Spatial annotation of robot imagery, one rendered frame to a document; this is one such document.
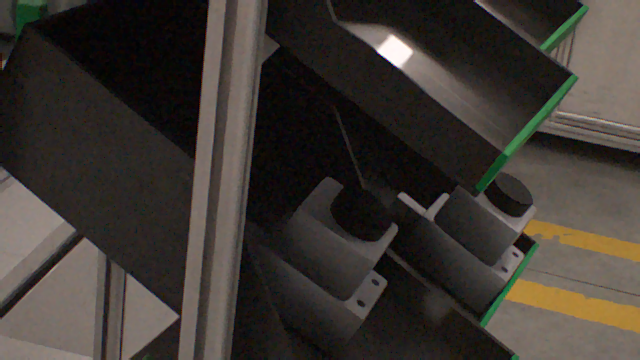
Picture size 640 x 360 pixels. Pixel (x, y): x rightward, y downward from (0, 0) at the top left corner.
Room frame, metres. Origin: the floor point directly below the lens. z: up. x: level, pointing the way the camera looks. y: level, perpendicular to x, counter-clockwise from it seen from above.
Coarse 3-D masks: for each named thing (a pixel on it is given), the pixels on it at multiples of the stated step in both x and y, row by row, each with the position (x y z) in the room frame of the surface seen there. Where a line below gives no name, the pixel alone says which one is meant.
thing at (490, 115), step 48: (288, 0) 0.50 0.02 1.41; (336, 0) 0.56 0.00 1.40; (384, 0) 0.59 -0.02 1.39; (432, 0) 0.61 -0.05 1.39; (288, 48) 0.49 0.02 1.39; (336, 48) 0.49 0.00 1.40; (384, 48) 0.54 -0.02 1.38; (432, 48) 0.57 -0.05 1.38; (480, 48) 0.59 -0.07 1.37; (528, 48) 0.59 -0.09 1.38; (384, 96) 0.48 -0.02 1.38; (432, 96) 0.47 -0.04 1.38; (480, 96) 0.55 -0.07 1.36; (528, 96) 0.58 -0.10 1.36; (432, 144) 0.47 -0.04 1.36; (480, 144) 0.46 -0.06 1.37; (480, 192) 0.46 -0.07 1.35
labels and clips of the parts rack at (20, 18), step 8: (24, 0) 0.68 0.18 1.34; (32, 0) 0.68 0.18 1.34; (88, 0) 0.77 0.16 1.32; (16, 8) 0.68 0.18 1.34; (24, 8) 0.67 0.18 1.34; (32, 8) 0.67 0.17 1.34; (40, 8) 0.67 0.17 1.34; (48, 8) 0.68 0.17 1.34; (16, 16) 0.68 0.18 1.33; (24, 16) 0.67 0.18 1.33; (32, 16) 0.67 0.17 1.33; (40, 16) 0.67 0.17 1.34; (16, 24) 0.68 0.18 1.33; (16, 32) 0.68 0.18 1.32; (0, 56) 0.63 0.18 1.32; (0, 64) 0.63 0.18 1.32; (0, 72) 0.63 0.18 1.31
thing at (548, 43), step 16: (480, 0) 0.70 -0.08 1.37; (496, 0) 0.71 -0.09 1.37; (512, 0) 0.73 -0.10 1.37; (528, 0) 0.74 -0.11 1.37; (544, 0) 0.73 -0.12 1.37; (560, 0) 0.73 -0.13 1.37; (576, 0) 0.73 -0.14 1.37; (512, 16) 0.70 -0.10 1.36; (528, 16) 0.72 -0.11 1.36; (544, 16) 0.73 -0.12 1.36; (560, 16) 0.73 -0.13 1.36; (576, 16) 0.70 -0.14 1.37; (528, 32) 0.69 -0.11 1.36; (544, 32) 0.71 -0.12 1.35; (560, 32) 0.66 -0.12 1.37; (544, 48) 0.62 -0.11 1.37
